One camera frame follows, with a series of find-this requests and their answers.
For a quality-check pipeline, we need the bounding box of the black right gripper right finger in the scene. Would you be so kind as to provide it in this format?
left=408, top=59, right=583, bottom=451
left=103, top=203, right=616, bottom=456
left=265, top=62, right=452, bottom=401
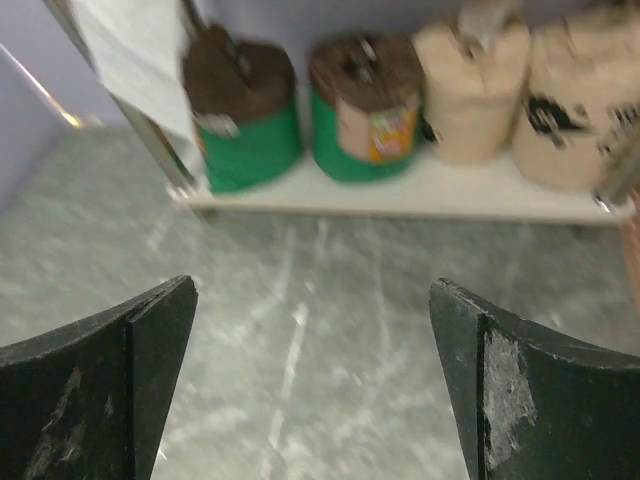
left=429, top=278, right=639, bottom=479

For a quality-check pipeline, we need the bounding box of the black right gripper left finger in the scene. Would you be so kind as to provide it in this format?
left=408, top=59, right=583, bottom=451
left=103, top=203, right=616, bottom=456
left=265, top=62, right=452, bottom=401
left=1, top=275, right=198, bottom=479

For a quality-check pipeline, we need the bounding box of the tan paper roll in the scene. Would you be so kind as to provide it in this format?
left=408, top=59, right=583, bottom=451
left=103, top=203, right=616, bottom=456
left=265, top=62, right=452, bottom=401
left=512, top=1, right=639, bottom=191

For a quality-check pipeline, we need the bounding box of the green roll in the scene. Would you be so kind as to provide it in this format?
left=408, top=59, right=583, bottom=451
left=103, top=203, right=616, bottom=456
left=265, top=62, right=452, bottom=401
left=308, top=32, right=424, bottom=183
left=182, top=24, right=304, bottom=194

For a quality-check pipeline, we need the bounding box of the tan roll with tail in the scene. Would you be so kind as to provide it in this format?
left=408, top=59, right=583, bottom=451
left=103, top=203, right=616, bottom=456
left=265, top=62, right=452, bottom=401
left=413, top=1, right=531, bottom=166

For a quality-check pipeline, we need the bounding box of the plain white paper roll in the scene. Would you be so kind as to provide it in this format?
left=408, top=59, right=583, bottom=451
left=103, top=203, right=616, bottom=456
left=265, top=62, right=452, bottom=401
left=71, top=0, right=193, bottom=141

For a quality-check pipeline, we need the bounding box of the white two-tier shelf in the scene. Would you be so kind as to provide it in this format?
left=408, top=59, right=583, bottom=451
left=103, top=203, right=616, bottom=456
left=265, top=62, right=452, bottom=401
left=42, top=0, right=640, bottom=236

